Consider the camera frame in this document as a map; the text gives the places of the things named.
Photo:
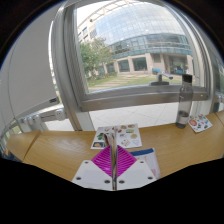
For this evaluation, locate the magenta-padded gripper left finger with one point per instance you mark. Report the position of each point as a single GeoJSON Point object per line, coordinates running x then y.
{"type": "Point", "coordinates": [96, 173]}

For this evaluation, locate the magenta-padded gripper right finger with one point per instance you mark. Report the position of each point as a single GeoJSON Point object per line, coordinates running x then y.
{"type": "Point", "coordinates": [131, 173]}

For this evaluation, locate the white towel with cartoon print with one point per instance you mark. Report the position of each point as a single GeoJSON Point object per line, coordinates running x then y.
{"type": "Point", "coordinates": [149, 161]}

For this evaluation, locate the large sticker sheet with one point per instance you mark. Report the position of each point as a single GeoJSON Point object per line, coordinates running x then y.
{"type": "Point", "coordinates": [128, 135]}

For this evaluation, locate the small sticker sheet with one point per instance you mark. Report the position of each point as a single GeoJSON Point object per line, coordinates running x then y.
{"type": "Point", "coordinates": [200, 123]}

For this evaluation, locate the clear water bottle, black cap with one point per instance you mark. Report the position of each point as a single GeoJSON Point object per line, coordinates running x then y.
{"type": "Point", "coordinates": [184, 103]}

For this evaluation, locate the green tree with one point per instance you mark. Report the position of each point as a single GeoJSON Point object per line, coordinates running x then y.
{"type": "Point", "coordinates": [95, 56]}

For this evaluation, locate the glass office building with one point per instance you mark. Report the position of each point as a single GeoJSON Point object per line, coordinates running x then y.
{"type": "Point", "coordinates": [143, 33]}

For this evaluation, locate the white wall socket rail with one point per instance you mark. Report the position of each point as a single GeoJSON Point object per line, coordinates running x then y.
{"type": "Point", "coordinates": [43, 117]}
{"type": "Point", "coordinates": [219, 100]}

